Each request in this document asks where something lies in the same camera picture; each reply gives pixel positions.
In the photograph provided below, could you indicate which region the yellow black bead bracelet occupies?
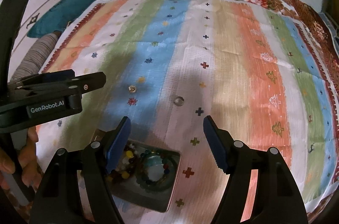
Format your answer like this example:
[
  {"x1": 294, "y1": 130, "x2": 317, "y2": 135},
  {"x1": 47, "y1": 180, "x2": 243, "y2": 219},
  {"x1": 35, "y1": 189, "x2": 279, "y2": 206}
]
[{"x1": 108, "y1": 142, "x2": 139, "y2": 182}]

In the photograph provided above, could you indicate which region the multicolour glass bead bracelet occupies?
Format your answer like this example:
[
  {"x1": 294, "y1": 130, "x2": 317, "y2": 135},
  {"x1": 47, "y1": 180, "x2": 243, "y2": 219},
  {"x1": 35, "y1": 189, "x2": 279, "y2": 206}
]
[{"x1": 137, "y1": 150, "x2": 179, "y2": 187}]

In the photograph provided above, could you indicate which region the green jade bangle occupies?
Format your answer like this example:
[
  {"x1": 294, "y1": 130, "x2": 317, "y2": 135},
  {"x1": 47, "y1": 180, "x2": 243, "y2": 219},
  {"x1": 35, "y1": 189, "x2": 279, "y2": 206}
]
[{"x1": 136, "y1": 155, "x2": 178, "y2": 192}]

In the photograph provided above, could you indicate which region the person's left hand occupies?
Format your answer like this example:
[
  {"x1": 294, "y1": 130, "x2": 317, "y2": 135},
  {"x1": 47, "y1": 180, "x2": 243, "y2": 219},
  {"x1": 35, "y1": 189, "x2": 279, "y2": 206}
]
[{"x1": 0, "y1": 127, "x2": 41, "y2": 189}]

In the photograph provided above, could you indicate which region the striped grey pillow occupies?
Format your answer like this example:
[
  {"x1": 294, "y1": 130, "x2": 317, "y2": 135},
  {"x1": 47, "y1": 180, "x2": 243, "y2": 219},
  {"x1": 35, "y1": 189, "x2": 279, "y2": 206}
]
[{"x1": 10, "y1": 31, "x2": 61, "y2": 83}]

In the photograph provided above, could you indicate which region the white headboard panel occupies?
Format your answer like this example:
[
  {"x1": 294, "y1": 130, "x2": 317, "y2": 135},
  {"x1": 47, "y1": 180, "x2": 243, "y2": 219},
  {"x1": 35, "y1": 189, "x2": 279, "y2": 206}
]
[{"x1": 12, "y1": 0, "x2": 60, "y2": 56}]

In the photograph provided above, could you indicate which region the teal pillow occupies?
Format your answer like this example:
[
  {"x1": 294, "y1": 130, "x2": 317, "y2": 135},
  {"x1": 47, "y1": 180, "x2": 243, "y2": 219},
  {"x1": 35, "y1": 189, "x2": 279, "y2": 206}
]
[{"x1": 27, "y1": 0, "x2": 96, "y2": 38}]

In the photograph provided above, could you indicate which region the colourful striped cloth mat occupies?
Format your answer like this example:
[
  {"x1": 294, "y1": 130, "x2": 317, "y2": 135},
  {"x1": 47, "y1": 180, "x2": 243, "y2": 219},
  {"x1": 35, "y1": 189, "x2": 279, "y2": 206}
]
[{"x1": 37, "y1": 0, "x2": 338, "y2": 223}]

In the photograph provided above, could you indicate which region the silver metal tin box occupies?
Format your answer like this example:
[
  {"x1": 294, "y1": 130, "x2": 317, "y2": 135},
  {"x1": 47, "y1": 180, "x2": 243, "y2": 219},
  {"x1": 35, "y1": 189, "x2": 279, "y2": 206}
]
[{"x1": 106, "y1": 139, "x2": 181, "y2": 213}]

